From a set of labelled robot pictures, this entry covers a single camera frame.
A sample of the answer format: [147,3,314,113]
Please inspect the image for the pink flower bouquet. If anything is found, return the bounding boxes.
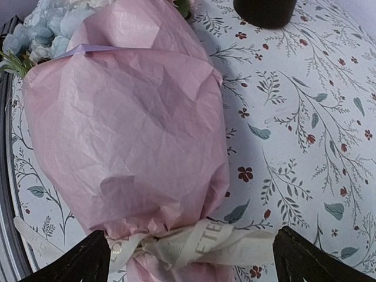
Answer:
[0,0,236,282]

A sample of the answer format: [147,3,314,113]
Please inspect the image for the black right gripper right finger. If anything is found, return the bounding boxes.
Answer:
[273,226,375,282]

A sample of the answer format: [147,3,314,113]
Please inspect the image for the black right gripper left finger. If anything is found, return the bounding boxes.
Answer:
[21,230,110,282]

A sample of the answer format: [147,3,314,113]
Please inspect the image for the floral patterned tablecloth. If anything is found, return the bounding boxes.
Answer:
[1,1,375,281]

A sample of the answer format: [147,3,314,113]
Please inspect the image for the black tapered vase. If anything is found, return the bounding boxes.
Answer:
[233,0,297,29]

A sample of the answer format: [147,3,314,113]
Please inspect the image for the cream printed ribbon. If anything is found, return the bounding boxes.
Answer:
[13,216,276,274]

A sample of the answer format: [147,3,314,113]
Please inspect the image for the aluminium front rail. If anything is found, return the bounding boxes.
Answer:
[0,16,33,282]

